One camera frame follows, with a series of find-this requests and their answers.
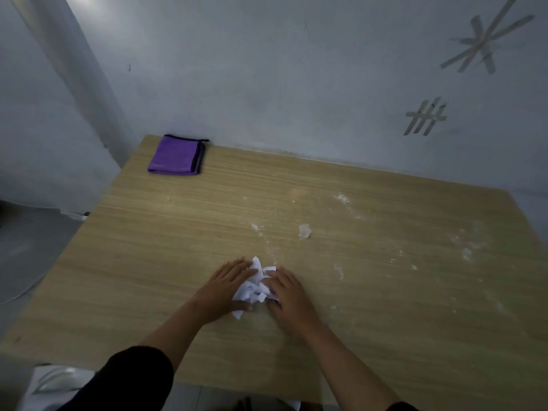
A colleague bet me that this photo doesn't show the black left sleeve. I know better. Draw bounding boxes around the black left sleeve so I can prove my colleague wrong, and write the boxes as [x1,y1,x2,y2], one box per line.
[58,346,175,411]

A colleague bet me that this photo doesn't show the crossed grid tape strips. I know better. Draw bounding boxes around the crossed grid tape strips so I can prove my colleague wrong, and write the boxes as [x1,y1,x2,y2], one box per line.
[403,96,448,137]

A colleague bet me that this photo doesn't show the person's left hand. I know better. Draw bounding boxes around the person's left hand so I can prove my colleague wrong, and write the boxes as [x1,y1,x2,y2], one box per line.
[194,257,258,326]

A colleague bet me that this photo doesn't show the person's left forearm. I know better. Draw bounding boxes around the person's left forearm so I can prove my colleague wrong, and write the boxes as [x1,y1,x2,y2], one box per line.
[139,300,219,374]

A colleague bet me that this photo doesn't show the person's right hand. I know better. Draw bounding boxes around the person's right hand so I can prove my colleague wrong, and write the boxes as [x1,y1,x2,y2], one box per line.
[264,268,324,338]

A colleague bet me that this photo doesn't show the folded purple cloth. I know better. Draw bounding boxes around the folded purple cloth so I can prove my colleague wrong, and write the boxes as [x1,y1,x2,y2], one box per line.
[147,134,210,176]

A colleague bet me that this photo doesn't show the pile of white paper scraps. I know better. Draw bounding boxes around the pile of white paper scraps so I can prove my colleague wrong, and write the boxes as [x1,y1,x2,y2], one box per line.
[231,256,280,321]

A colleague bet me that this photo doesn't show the white plastic object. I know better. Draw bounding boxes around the white plastic object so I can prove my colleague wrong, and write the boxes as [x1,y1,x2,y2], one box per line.
[17,365,96,411]

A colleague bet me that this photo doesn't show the star-shaped tape strips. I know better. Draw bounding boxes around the star-shaped tape strips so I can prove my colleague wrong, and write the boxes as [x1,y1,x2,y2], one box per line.
[440,0,535,76]

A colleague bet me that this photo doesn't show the person's right forearm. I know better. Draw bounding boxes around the person's right forearm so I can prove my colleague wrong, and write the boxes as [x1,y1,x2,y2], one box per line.
[300,319,403,411]

